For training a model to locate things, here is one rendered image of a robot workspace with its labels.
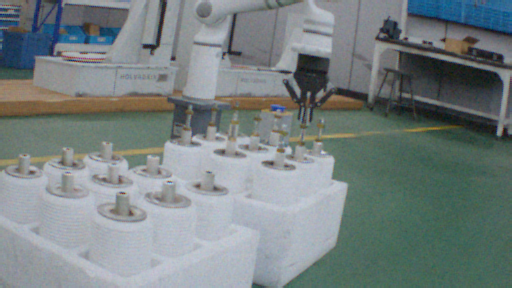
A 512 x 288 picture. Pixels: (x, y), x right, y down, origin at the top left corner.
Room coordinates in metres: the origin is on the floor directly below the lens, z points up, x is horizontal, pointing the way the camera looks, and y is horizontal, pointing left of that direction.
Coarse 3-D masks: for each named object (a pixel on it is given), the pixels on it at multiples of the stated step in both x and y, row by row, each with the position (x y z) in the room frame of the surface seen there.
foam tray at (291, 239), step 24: (336, 192) 1.44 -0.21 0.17; (240, 216) 1.22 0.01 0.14; (264, 216) 1.20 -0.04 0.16; (288, 216) 1.18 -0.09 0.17; (312, 216) 1.29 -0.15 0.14; (336, 216) 1.48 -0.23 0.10; (264, 240) 1.19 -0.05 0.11; (288, 240) 1.18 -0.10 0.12; (312, 240) 1.33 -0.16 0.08; (336, 240) 1.52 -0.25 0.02; (264, 264) 1.19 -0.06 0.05; (288, 264) 1.20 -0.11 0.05
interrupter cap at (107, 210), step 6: (102, 204) 0.79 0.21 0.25; (108, 204) 0.80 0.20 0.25; (114, 204) 0.81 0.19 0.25; (102, 210) 0.77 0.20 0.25; (108, 210) 0.77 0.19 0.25; (114, 210) 0.78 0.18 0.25; (132, 210) 0.80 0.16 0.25; (138, 210) 0.80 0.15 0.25; (108, 216) 0.74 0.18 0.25; (114, 216) 0.75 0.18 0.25; (120, 216) 0.76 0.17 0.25; (126, 216) 0.77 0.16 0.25; (132, 216) 0.77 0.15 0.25; (138, 216) 0.77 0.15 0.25; (144, 216) 0.77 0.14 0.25
